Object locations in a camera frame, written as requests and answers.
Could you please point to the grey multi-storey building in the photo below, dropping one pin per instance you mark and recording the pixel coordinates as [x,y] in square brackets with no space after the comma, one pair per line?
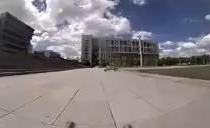
[119,50]

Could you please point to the grey concrete slab pavement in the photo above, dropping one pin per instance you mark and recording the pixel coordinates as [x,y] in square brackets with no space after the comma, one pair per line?
[93,96]

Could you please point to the pale pole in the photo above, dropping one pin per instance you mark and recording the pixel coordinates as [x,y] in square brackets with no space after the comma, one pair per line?
[140,51]

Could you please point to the low distant building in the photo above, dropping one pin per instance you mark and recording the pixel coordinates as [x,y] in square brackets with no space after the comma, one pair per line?
[48,54]

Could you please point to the robot's own part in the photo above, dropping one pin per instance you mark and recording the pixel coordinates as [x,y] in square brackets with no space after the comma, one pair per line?
[71,125]

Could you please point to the row of trees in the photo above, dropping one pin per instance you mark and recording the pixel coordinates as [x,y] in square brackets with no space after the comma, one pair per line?
[189,60]

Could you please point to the grass area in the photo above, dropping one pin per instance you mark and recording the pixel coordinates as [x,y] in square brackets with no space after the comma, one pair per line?
[189,71]

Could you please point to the dark tall building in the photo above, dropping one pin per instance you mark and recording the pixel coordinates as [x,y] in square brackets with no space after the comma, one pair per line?
[11,33]

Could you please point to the dark stepped wall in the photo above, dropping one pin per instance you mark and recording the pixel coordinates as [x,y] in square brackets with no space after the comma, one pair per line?
[29,63]

